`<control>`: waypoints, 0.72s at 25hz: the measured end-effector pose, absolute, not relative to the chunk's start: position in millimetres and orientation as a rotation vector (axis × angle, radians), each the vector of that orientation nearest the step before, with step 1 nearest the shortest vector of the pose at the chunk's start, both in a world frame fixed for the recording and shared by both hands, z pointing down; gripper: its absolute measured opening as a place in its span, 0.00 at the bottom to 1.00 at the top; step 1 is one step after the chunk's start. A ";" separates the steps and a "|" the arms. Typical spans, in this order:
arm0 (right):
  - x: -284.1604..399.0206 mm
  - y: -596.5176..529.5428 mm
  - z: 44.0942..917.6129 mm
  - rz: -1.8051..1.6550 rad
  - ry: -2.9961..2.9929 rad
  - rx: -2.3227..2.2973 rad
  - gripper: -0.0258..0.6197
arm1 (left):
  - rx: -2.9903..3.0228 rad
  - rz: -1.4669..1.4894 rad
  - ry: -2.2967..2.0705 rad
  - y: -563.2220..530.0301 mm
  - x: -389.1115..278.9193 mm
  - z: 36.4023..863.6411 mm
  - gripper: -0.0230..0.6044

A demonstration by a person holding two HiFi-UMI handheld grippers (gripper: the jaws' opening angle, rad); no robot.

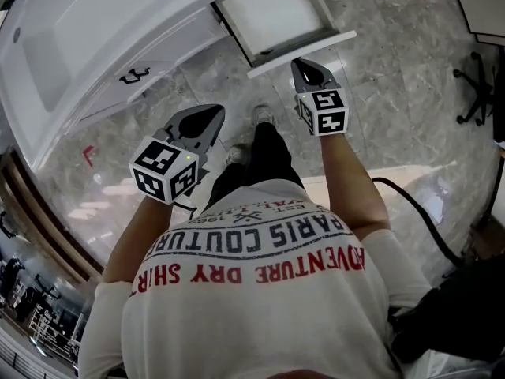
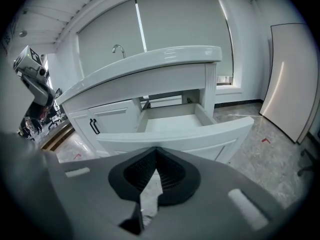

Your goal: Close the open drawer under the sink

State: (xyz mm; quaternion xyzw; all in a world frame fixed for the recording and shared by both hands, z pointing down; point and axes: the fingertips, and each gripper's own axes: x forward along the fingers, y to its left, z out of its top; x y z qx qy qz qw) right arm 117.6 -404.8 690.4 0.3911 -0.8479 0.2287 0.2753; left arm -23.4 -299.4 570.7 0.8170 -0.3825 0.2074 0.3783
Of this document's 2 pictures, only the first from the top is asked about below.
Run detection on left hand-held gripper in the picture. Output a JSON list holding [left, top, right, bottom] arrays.
[[129, 103, 226, 205]]

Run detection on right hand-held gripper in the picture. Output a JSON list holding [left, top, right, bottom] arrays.
[[290, 58, 350, 137]]

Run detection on white drawer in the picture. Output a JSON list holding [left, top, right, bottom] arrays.
[[210, 0, 358, 81]]

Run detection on person's left forearm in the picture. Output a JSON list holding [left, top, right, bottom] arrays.
[[101, 193, 198, 284]]

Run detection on person's right forearm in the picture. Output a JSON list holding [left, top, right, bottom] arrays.
[[318, 132, 392, 236]]

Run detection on person's left shoe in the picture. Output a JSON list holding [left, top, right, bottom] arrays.
[[224, 144, 248, 166]]

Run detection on person's shoe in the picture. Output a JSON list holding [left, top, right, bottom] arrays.
[[224, 144, 248, 166], [250, 103, 277, 128]]

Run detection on person's right shoe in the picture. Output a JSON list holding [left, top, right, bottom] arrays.
[[250, 103, 277, 128]]

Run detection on black trousers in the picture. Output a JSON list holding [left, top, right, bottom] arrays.
[[204, 122, 307, 212]]

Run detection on white cabinet door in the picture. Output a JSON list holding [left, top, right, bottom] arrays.
[[74, 77, 137, 125], [129, 9, 232, 94]]

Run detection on white vanity cabinet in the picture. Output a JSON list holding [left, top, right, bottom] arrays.
[[0, 0, 309, 171]]

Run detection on black office chair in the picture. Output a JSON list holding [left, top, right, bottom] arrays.
[[452, 45, 505, 144]]

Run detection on white board panel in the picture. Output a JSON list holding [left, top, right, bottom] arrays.
[[475, 32, 505, 47]]

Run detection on black-framed white board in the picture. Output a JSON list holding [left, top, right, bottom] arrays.
[[447, 0, 505, 37]]

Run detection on white printed shirt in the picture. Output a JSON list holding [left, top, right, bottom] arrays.
[[77, 179, 435, 379]]

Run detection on black waist bag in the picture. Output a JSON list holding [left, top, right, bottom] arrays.
[[390, 250, 505, 365]]

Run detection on thick black cable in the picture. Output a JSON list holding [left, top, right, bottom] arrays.
[[372, 176, 465, 268]]

